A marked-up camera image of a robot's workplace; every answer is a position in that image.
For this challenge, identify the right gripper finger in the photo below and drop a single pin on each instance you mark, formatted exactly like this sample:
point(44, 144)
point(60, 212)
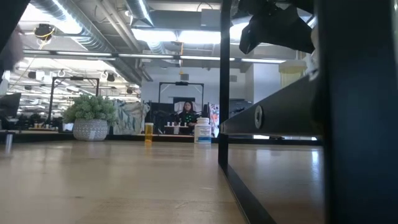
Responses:
point(248, 37)

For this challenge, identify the yellow pill vial white cap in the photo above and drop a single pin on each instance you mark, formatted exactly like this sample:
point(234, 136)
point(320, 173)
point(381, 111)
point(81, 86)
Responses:
point(292, 74)

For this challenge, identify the white bottle blue label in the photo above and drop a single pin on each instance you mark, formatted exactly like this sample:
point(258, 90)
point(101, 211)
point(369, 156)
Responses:
point(203, 132)

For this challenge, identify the orange pill vial white cap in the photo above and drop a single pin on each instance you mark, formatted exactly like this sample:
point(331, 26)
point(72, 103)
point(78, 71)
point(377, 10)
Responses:
point(149, 133)

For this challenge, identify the floral patterned panel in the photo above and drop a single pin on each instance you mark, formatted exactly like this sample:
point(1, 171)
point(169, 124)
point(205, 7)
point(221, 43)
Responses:
point(214, 116)

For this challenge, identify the linear ceiling light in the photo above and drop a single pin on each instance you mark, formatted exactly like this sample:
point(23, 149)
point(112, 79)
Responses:
point(155, 56)

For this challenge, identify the person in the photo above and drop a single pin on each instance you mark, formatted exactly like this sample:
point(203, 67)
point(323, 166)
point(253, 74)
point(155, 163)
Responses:
point(187, 115)

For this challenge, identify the black ceiling spotlight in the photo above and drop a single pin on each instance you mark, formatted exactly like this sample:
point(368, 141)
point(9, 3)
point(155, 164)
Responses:
point(110, 77)
point(43, 31)
point(129, 90)

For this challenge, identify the marble patterned cloth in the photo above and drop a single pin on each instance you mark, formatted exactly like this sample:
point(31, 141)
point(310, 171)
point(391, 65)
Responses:
point(130, 116)

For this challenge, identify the green succulent in white pot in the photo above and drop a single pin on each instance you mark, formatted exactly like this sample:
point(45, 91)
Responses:
point(90, 118)

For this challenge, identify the black monitor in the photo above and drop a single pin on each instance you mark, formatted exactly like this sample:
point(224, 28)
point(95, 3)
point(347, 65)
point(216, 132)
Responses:
point(9, 105)

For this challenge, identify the wooden shelf black frame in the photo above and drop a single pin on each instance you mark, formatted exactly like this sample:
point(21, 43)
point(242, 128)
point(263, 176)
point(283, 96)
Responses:
point(280, 115)

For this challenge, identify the black rig frame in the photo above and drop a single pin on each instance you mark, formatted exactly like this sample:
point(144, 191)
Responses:
point(74, 78)
point(159, 93)

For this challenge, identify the silver ventilation duct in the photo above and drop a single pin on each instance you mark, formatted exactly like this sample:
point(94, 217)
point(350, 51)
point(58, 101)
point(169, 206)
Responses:
point(93, 37)
point(140, 11)

